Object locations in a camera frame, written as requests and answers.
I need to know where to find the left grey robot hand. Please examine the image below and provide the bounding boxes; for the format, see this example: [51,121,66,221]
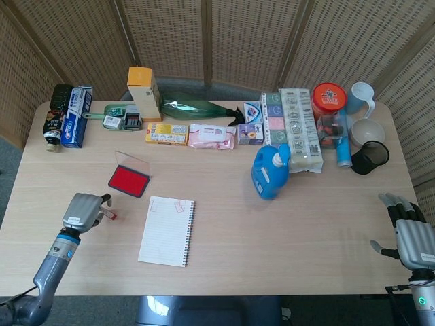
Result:
[60,192,113,234]

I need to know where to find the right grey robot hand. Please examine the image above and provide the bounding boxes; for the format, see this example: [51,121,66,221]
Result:
[369,192,435,272]

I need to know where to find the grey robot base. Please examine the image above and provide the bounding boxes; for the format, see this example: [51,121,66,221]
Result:
[135,295,283,326]

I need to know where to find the white spiral notepad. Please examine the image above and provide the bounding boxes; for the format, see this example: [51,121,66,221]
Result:
[137,195,196,268]

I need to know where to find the red ink pad clear lid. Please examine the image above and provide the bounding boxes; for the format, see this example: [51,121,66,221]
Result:
[107,150,152,198]

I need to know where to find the blue white toothpaste box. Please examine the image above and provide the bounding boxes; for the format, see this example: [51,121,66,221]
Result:
[59,84,94,149]

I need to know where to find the black mesh pen cup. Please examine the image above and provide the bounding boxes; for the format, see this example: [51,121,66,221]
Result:
[349,140,390,176]

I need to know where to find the small white box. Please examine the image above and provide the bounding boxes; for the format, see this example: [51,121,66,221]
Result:
[103,115,124,130]

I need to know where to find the dark beverage bottle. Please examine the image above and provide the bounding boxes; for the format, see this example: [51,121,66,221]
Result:
[42,83,74,152]

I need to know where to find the green plastic tray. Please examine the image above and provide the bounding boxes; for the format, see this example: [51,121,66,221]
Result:
[82,103,143,131]

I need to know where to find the grey black stapler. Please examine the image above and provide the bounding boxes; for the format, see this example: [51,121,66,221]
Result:
[122,103,143,131]

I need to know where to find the yellow flat box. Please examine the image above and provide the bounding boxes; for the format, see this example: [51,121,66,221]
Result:
[145,122,190,147]

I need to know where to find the blue tube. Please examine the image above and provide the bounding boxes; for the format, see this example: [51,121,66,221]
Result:
[334,108,355,169]

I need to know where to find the beige bowl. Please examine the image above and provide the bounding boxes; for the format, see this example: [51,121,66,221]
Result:
[349,117,387,148]

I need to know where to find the tall orange cardboard box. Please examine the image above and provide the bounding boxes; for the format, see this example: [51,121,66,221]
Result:
[126,66,164,122]

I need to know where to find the clear plastic box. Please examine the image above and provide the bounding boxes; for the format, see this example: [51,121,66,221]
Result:
[317,113,344,150]

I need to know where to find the green plastic spray bottle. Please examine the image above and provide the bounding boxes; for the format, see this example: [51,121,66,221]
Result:
[160,90,246,127]

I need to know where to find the pink wet wipes pack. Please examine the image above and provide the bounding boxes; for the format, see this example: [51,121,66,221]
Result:
[187,122,237,151]

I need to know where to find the light blue mug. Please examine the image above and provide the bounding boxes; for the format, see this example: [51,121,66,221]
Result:
[345,81,377,120]

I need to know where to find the blue detergent bottle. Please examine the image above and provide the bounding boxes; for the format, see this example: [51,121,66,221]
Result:
[250,142,292,201]

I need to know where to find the long white sealed pack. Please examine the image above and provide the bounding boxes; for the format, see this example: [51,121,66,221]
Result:
[278,87,324,175]

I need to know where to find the orange lid snack jar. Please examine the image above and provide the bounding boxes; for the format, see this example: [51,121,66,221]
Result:
[311,81,348,118]

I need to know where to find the multicolour tissue pack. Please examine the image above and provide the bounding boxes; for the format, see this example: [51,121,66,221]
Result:
[259,91,288,147]

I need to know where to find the small purple box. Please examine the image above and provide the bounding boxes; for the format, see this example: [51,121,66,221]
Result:
[237,122,265,146]

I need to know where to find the white blue soap box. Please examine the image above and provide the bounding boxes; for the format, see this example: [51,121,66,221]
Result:
[241,101,263,124]

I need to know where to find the woven folding screen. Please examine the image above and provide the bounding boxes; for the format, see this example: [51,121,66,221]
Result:
[0,0,435,225]

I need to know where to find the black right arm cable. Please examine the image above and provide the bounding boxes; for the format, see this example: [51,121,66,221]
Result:
[385,284,414,326]

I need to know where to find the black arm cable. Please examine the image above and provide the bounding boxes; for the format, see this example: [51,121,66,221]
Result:
[385,284,414,326]
[0,285,39,308]

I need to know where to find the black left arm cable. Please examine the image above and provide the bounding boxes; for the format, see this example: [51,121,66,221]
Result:
[0,285,39,308]

